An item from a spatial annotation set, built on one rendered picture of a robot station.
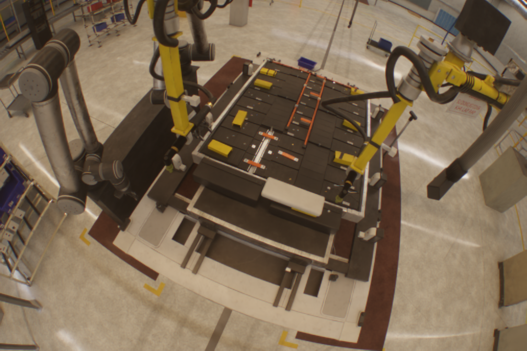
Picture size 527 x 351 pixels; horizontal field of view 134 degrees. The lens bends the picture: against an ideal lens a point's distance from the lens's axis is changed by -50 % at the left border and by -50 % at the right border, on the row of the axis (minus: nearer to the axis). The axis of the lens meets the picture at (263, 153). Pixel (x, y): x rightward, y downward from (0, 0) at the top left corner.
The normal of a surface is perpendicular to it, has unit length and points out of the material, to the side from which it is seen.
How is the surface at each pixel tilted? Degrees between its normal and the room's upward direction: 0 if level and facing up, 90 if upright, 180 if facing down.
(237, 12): 90
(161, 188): 0
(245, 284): 0
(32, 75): 84
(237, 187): 0
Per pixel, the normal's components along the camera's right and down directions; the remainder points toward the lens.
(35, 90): 0.26, 0.78
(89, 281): 0.11, -0.61
